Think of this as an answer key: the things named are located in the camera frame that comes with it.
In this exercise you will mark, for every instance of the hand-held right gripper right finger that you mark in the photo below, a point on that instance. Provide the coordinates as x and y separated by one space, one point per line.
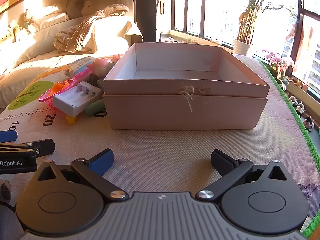
221 162

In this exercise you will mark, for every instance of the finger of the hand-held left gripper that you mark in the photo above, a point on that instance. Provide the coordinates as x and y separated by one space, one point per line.
42 148
8 136

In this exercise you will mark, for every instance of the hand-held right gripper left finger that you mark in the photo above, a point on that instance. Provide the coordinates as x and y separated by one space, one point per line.
101 163

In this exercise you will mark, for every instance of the yellow toy block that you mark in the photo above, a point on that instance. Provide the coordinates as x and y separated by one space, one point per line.
71 120

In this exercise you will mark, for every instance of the white battery charger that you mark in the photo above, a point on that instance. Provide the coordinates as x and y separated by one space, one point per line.
67 101

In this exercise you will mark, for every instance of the orange plastic toy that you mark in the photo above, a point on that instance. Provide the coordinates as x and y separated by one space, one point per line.
55 89

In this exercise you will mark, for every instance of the pink cardboard box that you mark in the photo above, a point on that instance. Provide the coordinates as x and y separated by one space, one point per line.
185 110

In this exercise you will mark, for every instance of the pink plastic toy net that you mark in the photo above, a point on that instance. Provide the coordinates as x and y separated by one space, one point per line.
80 77

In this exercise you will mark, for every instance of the blue tissue packet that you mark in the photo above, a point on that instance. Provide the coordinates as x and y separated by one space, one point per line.
80 65

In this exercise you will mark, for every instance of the pink toy figure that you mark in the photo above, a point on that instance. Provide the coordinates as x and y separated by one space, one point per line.
101 66

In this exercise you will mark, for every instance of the printed play mat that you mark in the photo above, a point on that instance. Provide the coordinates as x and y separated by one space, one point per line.
162 145

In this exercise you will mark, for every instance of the black and white shoe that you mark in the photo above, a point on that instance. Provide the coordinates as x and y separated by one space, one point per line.
309 123
301 108
293 100

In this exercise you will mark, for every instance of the pink potted flowers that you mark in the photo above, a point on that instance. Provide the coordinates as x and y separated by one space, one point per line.
278 60

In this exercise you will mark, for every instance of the cream pillow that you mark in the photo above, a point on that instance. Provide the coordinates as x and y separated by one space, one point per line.
47 17

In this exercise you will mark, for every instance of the crumpled brown blanket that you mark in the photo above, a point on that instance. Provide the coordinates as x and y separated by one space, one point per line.
100 27

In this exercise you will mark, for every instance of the tall potted plant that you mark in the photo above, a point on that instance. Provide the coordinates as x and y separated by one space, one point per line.
246 30

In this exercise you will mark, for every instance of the grey plush toy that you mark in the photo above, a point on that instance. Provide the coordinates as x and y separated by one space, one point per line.
73 8

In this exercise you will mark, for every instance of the white plush toy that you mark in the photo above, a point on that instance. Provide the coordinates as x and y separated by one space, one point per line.
88 7

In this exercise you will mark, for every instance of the white upright vacuum cleaner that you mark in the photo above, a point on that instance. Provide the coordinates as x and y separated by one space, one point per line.
162 2

